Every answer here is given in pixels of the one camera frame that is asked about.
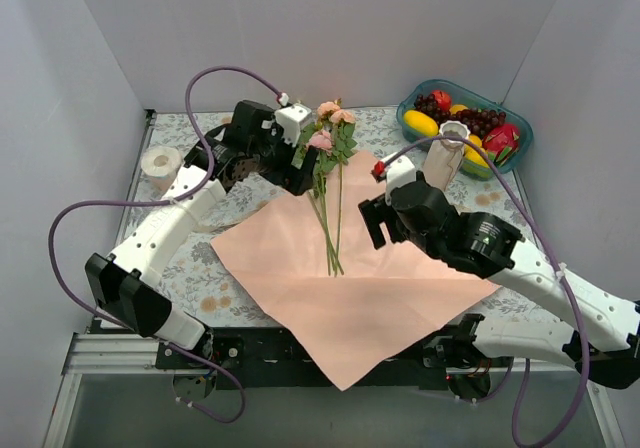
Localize pink twin-bloom flower stem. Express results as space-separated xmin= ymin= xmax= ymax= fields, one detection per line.
xmin=309 ymin=98 xmax=356 ymax=276

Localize pink wrapping paper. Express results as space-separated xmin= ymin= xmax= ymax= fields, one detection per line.
xmin=211 ymin=151 xmax=496 ymax=390

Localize cream ribbon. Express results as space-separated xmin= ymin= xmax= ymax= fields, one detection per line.
xmin=192 ymin=221 xmax=241 ymax=233

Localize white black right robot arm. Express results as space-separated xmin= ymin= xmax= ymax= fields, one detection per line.
xmin=358 ymin=179 xmax=639 ymax=389

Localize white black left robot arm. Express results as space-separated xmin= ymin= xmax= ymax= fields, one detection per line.
xmin=85 ymin=100 xmax=317 ymax=368

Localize white ribbed vase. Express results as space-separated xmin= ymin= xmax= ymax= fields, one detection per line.
xmin=422 ymin=121 xmax=470 ymax=191

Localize single pink flower stem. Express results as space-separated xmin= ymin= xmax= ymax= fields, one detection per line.
xmin=309 ymin=126 xmax=345 ymax=277

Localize yellow lemon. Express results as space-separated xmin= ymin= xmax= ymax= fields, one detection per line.
xmin=465 ymin=146 xmax=489 ymax=168
xmin=465 ymin=134 xmax=483 ymax=152

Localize yellow mango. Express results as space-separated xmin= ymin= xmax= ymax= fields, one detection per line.
xmin=403 ymin=110 xmax=439 ymax=137

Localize white flower stem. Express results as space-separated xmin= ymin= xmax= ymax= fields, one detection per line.
xmin=294 ymin=110 xmax=326 ymax=273

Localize pink dragon fruit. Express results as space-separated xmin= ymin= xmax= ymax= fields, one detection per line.
xmin=483 ymin=123 xmax=520 ymax=166

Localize orange fruit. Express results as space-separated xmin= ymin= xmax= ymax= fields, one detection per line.
xmin=449 ymin=104 xmax=468 ymax=115

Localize dark purple grapes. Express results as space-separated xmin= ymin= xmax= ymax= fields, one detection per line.
xmin=413 ymin=93 xmax=507 ymax=138

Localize red apple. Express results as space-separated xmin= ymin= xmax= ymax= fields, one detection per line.
xmin=430 ymin=90 xmax=453 ymax=112

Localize teal plastic fruit basket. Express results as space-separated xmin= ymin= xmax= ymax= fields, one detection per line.
xmin=396 ymin=79 xmax=534 ymax=174

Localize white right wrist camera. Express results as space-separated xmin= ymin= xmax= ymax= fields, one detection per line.
xmin=372 ymin=155 xmax=417 ymax=191

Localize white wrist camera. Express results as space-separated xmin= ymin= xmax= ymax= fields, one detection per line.
xmin=275 ymin=104 xmax=312 ymax=146
xmin=372 ymin=155 xmax=417 ymax=191

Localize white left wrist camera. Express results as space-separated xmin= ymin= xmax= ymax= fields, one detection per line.
xmin=275 ymin=104 xmax=312 ymax=146

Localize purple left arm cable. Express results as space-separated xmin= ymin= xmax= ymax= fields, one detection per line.
xmin=47 ymin=65 xmax=291 ymax=424

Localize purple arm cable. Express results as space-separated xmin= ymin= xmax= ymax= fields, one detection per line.
xmin=382 ymin=135 xmax=591 ymax=447
xmin=47 ymin=65 xmax=291 ymax=424

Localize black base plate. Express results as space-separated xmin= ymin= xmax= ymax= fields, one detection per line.
xmin=87 ymin=312 xmax=576 ymax=392

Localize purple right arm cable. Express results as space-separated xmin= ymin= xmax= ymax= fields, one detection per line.
xmin=382 ymin=135 xmax=591 ymax=447

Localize aluminium frame rail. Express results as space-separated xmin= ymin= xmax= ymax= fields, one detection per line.
xmin=62 ymin=330 xmax=609 ymax=448

